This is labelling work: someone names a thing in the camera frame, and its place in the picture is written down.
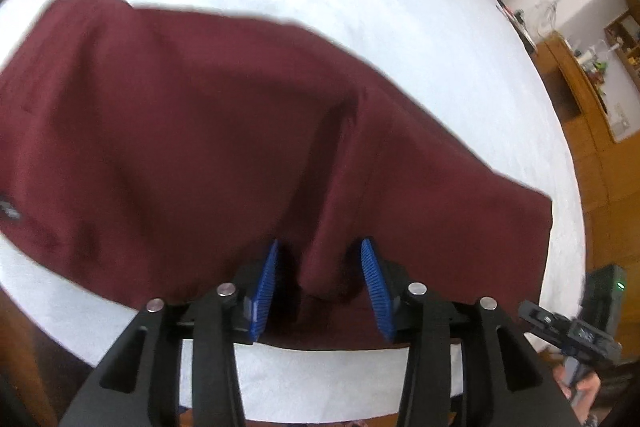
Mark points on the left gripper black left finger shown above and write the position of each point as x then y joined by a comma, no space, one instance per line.
137,382

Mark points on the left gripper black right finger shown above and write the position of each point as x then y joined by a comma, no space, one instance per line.
468,365

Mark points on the maroon pants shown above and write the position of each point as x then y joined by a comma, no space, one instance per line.
149,153

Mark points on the person's right hand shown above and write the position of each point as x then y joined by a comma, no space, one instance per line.
588,389

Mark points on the wooden desk with shelves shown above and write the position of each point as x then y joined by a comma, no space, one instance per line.
590,67

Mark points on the white fleece bed sheet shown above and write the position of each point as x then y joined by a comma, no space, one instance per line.
463,62

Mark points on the black camera box green light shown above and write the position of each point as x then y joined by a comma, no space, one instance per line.
600,314

